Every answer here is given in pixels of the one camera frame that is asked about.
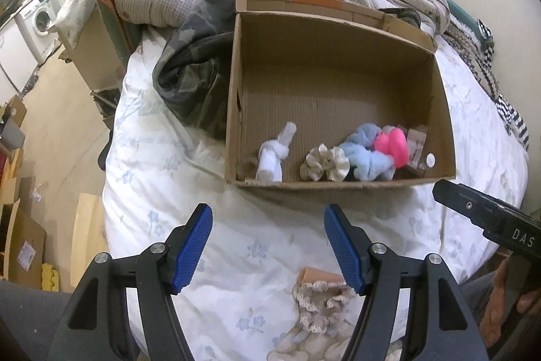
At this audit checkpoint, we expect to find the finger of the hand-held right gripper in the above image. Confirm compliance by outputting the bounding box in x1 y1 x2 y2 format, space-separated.
433 179 505 237

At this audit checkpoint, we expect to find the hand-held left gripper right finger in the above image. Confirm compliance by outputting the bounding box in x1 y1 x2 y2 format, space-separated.
323 204 478 361

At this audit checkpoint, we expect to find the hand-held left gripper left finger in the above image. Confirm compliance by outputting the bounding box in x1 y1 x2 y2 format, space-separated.
59 204 214 361

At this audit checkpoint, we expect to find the beige lace scrunchie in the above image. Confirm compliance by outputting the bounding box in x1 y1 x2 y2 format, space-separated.
292 280 358 334

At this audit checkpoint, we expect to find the small clear accessory packet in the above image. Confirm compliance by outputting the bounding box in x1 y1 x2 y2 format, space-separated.
406 126 428 176

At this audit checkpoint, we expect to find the beige white scrunchie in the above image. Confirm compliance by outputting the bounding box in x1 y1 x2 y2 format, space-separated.
299 144 351 182

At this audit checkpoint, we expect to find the pink scrunchie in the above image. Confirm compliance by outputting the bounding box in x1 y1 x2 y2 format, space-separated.
373 128 410 169

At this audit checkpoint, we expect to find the light blue scrunchie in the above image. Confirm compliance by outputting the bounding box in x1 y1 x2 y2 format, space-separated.
339 123 398 181

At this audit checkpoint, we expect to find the white knotted sock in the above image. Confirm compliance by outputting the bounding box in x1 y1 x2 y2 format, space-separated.
255 122 297 183

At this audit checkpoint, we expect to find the brown cardboard box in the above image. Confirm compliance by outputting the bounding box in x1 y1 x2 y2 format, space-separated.
223 0 458 190

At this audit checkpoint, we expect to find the person's right hand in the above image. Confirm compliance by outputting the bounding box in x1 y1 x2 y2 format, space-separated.
481 258 525 350

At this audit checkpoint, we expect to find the brown cardboard tag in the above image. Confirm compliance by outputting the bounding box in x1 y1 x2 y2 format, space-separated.
298 267 346 288

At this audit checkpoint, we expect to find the white bear print bed sheet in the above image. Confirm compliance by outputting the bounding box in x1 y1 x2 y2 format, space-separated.
103 27 531 361

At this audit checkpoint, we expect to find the black white striped cloth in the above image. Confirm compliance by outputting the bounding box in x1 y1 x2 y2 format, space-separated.
475 18 529 150

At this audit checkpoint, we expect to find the light wood board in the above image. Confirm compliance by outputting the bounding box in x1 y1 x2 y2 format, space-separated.
71 193 110 275

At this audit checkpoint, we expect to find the patterned knit blanket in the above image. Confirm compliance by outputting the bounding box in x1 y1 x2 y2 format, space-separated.
440 23 508 99

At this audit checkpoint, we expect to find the yellow plastic item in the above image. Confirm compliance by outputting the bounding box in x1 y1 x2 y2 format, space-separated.
41 263 64 292

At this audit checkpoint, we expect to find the flat labelled cardboard box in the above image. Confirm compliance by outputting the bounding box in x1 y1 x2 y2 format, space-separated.
0 198 47 283

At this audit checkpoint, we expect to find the camouflage clothing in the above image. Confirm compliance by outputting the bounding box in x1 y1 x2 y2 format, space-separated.
152 0 423 141

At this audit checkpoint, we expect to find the open cardboard box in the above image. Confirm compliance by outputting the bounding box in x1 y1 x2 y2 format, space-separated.
0 94 28 150

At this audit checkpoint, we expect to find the white floor cabinet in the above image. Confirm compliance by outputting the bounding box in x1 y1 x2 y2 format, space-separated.
0 23 43 87

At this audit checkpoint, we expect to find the white washing machine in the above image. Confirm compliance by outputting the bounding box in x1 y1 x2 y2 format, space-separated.
15 0 57 53

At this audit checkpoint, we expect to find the wooden bed frame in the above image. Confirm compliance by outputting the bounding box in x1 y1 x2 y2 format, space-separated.
59 1 132 99

